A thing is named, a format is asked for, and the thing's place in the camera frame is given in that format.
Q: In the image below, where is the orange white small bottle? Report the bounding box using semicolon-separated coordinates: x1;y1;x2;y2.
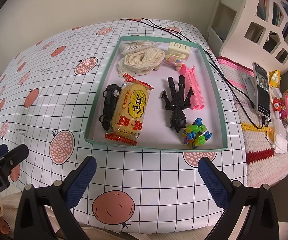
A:
273;98;281;120

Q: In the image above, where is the teal rimmed white tray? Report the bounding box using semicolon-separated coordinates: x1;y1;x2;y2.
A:
84;36;228;152

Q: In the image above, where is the black toy car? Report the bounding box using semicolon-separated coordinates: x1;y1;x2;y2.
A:
99;84;121;131

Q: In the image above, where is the black cable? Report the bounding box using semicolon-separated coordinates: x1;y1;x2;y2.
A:
119;18;272;130
141;17;257;108

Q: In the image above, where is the cream plastic rack piece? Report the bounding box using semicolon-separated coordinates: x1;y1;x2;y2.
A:
166;42;190;61

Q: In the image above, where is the clear bag of beads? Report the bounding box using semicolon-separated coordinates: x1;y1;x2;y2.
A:
120;40;161;56

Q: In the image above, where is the pink hair roller clip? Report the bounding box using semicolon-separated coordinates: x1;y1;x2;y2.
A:
180;63;205;110

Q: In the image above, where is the white tissue pack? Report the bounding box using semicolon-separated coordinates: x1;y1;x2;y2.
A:
272;118;288;154

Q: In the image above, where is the white cutout shelf unit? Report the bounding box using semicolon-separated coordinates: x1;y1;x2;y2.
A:
206;0;288;73

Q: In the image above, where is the yellow snack bag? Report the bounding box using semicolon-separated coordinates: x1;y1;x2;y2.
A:
269;70;281;88

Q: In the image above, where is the fruit pattern grid tablecloth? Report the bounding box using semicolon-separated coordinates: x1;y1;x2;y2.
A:
0;20;222;233

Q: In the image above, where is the pink yellow crochet mat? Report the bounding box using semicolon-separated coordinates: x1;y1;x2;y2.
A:
218;56;288;187

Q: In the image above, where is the smartphone on stand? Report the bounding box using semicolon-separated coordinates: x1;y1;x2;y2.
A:
253;62;271;119

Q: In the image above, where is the grey phone stand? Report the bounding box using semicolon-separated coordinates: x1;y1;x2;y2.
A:
242;74;257;109

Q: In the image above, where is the yellow snack cracker packet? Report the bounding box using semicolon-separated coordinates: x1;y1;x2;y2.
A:
105;73;153;146

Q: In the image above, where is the rainbow pipe cleaner loop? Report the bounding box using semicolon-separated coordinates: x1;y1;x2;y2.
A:
154;55;183;71

